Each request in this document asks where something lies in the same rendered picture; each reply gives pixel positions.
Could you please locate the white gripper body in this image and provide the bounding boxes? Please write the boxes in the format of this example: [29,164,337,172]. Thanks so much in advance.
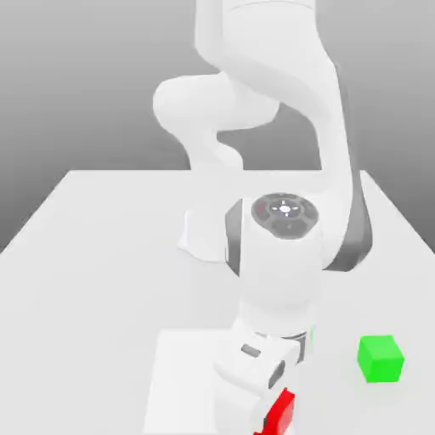
[208,368,277,435]

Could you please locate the small green cube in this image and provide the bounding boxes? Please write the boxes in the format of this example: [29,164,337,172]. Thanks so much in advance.
[356,334,406,385]

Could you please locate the small red cube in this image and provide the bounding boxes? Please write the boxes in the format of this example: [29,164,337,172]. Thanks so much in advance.
[253,387,297,435]

